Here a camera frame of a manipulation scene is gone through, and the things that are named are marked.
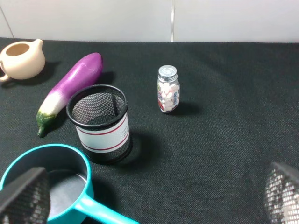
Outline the black table cloth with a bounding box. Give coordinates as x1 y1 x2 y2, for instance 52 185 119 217
0 41 299 224

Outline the black mesh pen holder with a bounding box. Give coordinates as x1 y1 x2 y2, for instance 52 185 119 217
66 84 132 164

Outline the purple toy eggplant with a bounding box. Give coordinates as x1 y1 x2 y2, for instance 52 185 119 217
36 52 103 138

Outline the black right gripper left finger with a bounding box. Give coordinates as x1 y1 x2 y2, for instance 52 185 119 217
0 167 50 224

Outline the cream ceramic teapot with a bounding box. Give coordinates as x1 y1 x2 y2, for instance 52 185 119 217
0 39 45 82

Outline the glass bottle of white pills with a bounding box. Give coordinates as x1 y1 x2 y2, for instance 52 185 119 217
157 65 180 113

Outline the teal saucepan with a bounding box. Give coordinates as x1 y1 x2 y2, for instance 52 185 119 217
0 144 136 224

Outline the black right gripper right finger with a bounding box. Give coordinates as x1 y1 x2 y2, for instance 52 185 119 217
264 162 299 224

